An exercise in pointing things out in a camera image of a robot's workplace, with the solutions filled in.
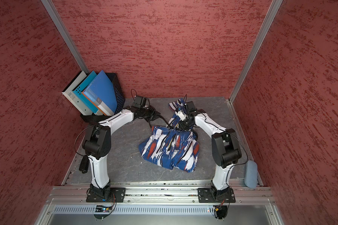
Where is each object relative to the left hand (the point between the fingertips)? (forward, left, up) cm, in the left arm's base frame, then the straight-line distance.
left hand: (160, 115), depth 94 cm
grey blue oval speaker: (-35, -55, -11) cm, 66 cm away
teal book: (+7, +51, +16) cm, 54 cm away
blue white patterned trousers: (-21, -8, -5) cm, 23 cm away
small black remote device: (-30, +45, -11) cm, 56 cm away
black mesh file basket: (+20, +34, -4) cm, 39 cm away
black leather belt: (0, -5, -12) cm, 13 cm away
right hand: (-6, -15, -5) cm, 17 cm away
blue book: (+17, +44, +6) cm, 48 cm away
